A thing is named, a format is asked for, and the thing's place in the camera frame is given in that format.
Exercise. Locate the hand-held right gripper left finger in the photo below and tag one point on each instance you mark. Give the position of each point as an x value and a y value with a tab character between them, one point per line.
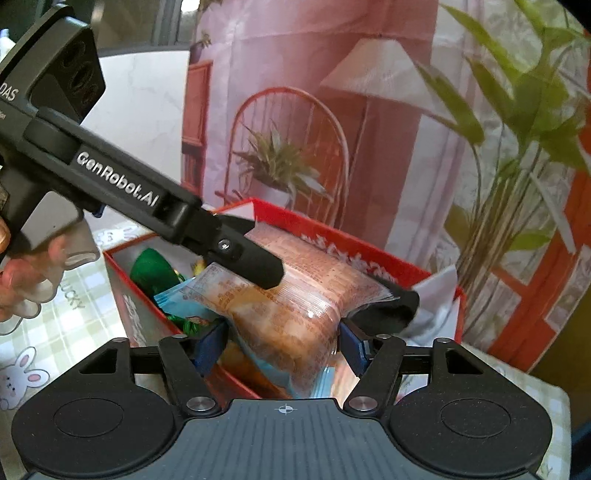
212	344

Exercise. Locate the green checkered bunny tablecloth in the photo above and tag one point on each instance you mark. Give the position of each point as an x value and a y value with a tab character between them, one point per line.
92	295

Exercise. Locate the person's left hand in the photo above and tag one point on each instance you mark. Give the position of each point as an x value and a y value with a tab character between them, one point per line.
18	281

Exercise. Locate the light blue packet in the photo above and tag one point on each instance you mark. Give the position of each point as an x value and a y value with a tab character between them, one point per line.
178	297

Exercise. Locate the printed backdrop cloth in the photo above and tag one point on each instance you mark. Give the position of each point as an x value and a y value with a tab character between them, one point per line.
369	138

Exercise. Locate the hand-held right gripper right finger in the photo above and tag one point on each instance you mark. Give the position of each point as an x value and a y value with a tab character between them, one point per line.
353	346

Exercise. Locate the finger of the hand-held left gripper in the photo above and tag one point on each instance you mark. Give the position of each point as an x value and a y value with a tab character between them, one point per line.
258	267

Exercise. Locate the green wrapped item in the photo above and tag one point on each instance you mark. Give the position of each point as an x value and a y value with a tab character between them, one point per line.
152	270

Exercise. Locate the window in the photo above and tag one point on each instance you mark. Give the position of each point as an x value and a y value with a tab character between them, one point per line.
138	23

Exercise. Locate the red strawberry cardboard box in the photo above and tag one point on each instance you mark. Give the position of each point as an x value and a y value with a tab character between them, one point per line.
406	272

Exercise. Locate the clear snack packet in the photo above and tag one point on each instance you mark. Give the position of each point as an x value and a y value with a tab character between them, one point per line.
286	304

